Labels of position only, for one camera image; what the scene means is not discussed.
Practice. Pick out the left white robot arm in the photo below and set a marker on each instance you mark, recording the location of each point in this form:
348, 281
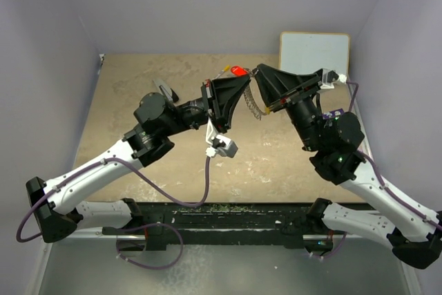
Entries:
60, 204

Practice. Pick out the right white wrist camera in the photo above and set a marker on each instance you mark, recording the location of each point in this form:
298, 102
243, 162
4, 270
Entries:
329, 78

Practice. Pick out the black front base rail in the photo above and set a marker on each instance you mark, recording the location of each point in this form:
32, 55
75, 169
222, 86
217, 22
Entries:
158, 224

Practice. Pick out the red key tag with key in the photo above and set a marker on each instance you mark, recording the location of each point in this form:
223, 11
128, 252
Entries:
239, 71

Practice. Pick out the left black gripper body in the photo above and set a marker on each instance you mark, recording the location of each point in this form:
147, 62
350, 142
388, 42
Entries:
212, 106

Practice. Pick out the purple booklet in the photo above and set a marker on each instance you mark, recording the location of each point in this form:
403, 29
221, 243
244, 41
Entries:
333, 113

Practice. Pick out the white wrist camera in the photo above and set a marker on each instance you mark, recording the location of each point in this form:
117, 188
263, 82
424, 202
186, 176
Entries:
329, 78
218, 144

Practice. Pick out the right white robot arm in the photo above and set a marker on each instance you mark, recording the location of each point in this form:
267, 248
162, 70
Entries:
406, 227

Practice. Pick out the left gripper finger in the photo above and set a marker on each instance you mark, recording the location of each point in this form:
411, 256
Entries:
230, 89
226, 113

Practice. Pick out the silver black stapler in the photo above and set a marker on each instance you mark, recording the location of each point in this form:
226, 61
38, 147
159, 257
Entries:
166, 90

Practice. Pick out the white yellow marker pen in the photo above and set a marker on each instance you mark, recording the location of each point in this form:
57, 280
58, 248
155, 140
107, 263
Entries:
223, 71

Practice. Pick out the small whiteboard yellow frame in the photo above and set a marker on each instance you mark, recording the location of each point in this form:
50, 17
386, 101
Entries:
306, 52

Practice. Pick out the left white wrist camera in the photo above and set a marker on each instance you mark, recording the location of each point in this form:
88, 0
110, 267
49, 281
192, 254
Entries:
218, 144

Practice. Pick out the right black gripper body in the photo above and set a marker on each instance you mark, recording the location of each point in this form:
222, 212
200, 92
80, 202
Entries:
278, 105

